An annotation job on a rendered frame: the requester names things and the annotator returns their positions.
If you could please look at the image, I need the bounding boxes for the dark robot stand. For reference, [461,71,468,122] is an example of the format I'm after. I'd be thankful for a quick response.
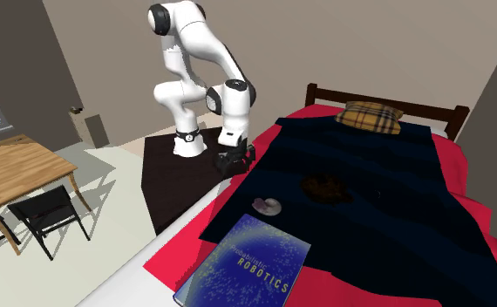
[140,126,250,236]

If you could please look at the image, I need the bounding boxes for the pale seashell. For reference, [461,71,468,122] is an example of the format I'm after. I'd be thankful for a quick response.
[251,197,283,216]

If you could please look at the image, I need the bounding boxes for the beige cabinet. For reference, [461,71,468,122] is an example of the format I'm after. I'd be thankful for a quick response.
[69,106,111,149]

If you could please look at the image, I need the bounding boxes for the dark blue blanket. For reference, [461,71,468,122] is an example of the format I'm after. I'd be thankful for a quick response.
[199,116,497,307]

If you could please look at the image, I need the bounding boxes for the bed with red sheet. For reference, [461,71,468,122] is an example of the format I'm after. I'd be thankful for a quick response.
[74,82,497,307]

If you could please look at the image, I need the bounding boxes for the dark brown lumpy object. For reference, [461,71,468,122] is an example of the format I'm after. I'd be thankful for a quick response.
[300,173,355,208]

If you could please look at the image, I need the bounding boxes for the wooden table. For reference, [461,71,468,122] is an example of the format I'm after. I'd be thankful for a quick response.
[0,133,93,256]

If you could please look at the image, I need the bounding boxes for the blue book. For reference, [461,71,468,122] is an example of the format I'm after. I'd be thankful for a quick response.
[173,213,312,307]

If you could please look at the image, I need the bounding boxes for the yellow plaid pillow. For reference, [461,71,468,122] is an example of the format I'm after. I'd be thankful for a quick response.
[334,100,405,136]

